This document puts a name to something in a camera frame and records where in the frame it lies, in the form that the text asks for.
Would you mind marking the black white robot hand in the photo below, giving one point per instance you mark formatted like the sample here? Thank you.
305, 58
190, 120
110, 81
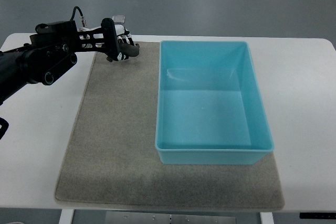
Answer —
123, 35

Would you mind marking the brown toy hippo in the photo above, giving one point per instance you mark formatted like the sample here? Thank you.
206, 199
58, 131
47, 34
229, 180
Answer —
126, 51

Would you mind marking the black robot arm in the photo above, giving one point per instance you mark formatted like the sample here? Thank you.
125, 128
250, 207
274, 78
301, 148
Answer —
52, 52

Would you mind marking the blue plastic box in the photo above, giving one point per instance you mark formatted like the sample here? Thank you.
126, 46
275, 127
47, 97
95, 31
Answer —
209, 109

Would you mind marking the grey felt mat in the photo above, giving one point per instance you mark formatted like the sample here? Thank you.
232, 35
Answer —
111, 159

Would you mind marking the white left table leg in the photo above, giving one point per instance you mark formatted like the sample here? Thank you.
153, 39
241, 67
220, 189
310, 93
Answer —
66, 216

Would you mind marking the white table leg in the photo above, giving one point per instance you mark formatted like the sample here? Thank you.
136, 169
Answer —
66, 216
266, 218

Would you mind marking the white right table leg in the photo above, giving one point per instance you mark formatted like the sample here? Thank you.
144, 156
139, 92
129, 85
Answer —
266, 218

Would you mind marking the black bar under table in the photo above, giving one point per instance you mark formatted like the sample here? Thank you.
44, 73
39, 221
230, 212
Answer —
318, 215

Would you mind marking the metal table base plate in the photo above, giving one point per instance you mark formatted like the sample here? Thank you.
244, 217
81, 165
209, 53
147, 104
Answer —
141, 217

